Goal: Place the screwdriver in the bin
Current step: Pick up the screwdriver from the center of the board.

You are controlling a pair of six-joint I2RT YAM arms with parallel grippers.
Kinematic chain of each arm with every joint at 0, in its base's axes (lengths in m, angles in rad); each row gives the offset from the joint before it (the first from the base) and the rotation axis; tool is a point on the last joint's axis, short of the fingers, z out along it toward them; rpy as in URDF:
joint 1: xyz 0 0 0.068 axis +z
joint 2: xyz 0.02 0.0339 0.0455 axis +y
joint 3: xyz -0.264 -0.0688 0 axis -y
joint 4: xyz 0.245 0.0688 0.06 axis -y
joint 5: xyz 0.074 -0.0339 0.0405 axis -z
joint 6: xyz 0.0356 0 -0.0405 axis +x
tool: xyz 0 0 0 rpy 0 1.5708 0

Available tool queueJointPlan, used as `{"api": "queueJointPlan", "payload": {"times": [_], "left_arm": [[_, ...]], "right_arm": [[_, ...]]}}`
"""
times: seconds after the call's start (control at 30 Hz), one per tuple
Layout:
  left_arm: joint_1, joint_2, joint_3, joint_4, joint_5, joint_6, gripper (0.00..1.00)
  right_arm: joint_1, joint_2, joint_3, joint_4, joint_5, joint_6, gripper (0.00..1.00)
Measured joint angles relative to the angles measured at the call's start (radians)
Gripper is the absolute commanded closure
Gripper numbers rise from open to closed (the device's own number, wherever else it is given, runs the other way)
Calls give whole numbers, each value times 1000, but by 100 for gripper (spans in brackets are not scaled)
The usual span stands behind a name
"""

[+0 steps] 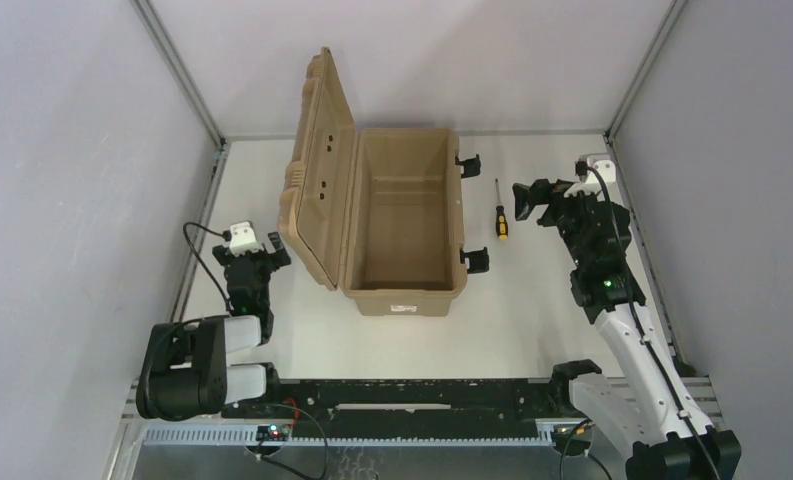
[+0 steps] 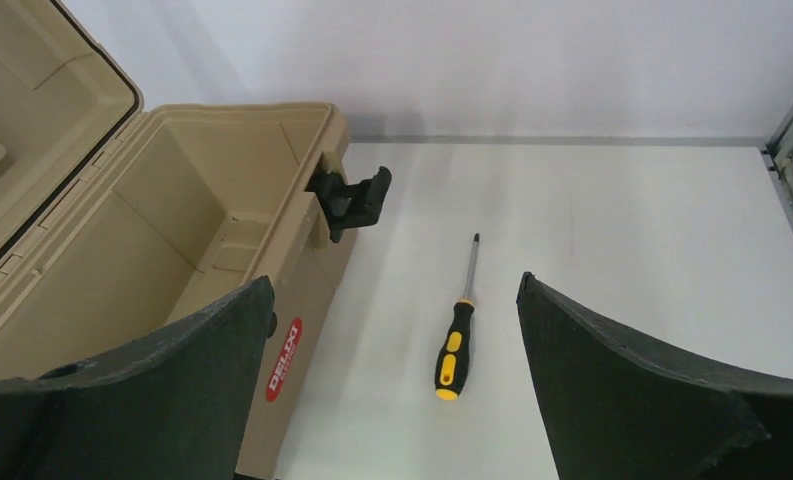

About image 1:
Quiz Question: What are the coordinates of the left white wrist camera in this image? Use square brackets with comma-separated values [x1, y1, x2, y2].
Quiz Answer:
[227, 221, 263, 256]

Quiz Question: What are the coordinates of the left aluminium corner post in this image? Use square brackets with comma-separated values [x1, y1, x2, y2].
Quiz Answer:
[130, 0, 226, 148]

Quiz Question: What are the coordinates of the aluminium corner post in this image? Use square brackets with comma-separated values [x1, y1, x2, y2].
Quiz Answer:
[130, 0, 226, 148]
[603, 0, 689, 146]

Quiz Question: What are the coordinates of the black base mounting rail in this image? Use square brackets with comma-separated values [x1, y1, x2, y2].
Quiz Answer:
[221, 378, 582, 441]

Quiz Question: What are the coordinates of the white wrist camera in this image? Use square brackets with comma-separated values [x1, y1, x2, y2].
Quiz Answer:
[564, 153, 617, 198]
[227, 221, 263, 256]

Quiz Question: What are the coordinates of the tan plastic storage bin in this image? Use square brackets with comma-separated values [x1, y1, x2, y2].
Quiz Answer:
[278, 48, 490, 317]

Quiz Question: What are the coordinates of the left camera black cable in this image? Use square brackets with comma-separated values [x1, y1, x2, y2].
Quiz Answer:
[182, 221, 235, 314]

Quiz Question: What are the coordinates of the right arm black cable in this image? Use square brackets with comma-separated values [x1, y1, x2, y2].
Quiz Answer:
[574, 160, 725, 480]

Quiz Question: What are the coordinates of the black yellow screwdriver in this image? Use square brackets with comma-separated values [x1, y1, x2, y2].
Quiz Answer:
[494, 178, 509, 240]

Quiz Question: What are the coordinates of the small circuit board with leds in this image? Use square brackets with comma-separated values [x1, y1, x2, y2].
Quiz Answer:
[255, 424, 292, 443]

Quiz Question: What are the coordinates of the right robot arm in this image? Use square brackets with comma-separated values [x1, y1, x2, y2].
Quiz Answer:
[512, 179, 742, 479]

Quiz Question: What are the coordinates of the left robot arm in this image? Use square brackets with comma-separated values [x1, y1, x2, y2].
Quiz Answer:
[135, 227, 291, 422]

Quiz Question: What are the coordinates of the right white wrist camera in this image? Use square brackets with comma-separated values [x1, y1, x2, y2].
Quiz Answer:
[564, 153, 617, 198]

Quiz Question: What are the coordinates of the black cable at front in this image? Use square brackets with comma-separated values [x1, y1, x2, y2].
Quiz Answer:
[243, 402, 331, 480]

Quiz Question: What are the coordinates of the aluminium frame front rail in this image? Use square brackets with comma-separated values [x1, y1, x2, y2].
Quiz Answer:
[120, 377, 725, 448]

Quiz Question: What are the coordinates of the right aluminium corner post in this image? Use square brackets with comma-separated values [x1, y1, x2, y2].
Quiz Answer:
[603, 0, 689, 146]

